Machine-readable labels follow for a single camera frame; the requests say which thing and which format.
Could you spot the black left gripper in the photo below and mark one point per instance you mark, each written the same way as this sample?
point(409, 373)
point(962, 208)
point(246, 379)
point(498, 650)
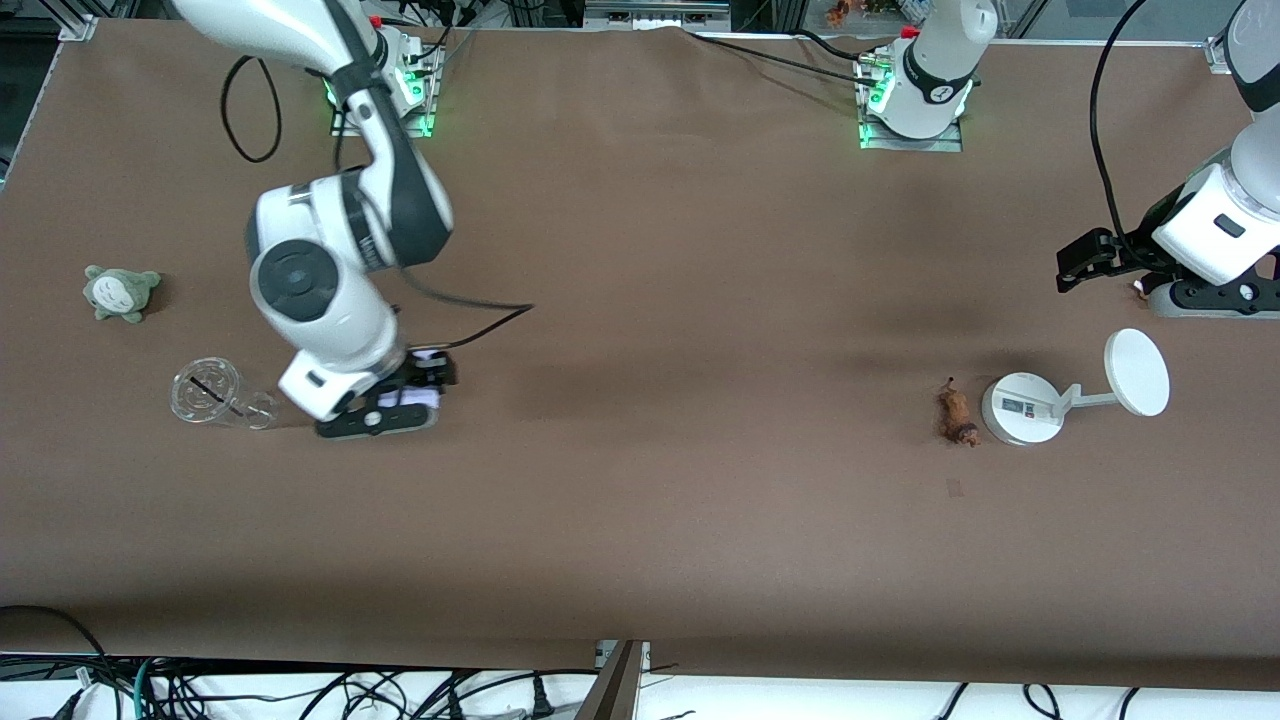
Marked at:
point(1133, 253)

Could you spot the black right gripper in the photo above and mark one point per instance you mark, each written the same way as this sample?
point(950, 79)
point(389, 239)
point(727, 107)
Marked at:
point(428, 373)

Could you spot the brown lion statue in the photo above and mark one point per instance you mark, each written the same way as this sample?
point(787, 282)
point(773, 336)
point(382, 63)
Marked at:
point(956, 412)

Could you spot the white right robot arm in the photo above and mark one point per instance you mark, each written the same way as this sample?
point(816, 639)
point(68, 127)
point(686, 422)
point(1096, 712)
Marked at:
point(330, 300)

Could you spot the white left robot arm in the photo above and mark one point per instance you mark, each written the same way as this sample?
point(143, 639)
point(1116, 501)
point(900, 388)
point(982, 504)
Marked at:
point(1215, 230)

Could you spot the white round phone stand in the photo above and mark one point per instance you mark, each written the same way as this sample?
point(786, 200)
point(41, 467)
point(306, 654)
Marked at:
point(1022, 408)

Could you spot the clear plastic cup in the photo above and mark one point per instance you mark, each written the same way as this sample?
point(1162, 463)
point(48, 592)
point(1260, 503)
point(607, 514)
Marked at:
point(212, 393)

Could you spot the brown table cover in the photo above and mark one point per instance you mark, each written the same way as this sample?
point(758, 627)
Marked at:
point(640, 520)

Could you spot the grey green plush toy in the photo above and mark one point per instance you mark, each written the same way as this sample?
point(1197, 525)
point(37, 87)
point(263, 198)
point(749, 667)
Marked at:
point(118, 293)

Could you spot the small orange toy figure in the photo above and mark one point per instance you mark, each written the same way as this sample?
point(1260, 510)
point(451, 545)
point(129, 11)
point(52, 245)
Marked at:
point(838, 12)

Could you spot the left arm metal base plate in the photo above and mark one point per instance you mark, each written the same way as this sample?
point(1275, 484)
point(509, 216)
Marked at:
point(940, 145)

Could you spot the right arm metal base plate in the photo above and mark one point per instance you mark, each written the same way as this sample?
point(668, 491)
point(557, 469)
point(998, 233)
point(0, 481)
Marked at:
point(425, 125)

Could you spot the metal frame post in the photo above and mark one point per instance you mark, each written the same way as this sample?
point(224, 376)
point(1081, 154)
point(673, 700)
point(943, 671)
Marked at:
point(612, 690)

